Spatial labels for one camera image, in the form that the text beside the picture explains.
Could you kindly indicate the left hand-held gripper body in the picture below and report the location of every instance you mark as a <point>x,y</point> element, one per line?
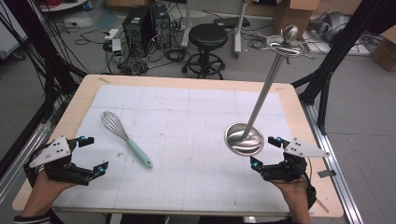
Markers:
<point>51,152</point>

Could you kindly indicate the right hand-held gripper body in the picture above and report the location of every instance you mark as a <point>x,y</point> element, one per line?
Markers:
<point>291,169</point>

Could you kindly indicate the metal utensil stand with hooks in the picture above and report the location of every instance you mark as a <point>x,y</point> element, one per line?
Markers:
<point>249,145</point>

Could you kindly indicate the person's right hand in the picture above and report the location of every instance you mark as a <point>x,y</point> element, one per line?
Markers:
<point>294,196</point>

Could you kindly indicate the person's left hand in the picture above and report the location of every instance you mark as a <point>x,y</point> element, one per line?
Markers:
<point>42,194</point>

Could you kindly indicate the grey tape piece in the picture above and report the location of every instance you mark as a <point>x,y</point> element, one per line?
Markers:
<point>327,173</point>

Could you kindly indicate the white grid mat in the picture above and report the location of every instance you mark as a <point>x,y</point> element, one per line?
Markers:
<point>186,140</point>

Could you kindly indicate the white box with green light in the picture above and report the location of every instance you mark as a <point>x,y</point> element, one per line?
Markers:
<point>117,48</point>

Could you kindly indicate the white power strip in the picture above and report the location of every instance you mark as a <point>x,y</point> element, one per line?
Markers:
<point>111,34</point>

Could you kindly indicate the white stand leg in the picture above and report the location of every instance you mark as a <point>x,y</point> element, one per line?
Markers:
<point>186,25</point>
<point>239,31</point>

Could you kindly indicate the large black computer tower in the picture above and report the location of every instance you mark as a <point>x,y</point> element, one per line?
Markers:
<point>137,29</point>

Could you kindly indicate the black round stool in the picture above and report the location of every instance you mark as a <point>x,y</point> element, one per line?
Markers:
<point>208,35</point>

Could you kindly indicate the cardboard box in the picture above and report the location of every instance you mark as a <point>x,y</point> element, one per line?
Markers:
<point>295,15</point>
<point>384,49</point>

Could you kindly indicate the flat black device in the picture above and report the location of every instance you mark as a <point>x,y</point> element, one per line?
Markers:
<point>232,21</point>

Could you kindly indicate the white round table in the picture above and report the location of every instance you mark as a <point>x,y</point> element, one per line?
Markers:
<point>62,5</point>

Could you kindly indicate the slim black computer tower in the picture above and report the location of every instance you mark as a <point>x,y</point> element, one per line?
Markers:
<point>162,26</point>

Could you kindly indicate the aluminium rail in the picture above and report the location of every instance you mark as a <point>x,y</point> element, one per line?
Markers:
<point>333,161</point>
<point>21,155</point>

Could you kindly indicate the black frame post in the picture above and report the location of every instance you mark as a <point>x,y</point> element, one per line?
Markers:
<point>336,59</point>
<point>37,40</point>

